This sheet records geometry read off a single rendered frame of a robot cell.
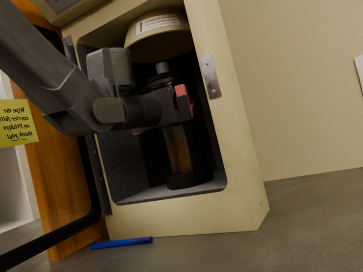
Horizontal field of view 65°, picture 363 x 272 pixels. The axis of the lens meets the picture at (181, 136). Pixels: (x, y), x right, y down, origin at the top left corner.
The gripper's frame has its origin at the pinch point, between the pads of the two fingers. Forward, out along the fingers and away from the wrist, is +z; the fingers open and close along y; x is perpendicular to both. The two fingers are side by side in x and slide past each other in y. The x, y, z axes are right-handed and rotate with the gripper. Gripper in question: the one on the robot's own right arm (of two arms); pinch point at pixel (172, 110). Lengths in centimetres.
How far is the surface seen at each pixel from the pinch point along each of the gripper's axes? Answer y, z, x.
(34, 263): 28.5, -19.5, 23.7
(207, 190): -8.0, -9.5, 16.2
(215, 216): -8.4, -9.8, 20.9
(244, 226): -13.1, -9.8, 22.9
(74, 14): 10.9, -10.5, -23.2
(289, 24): -24.6, 34.0, -17.6
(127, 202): 9.9, -9.6, 16.3
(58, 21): 15.1, -11.2, -23.2
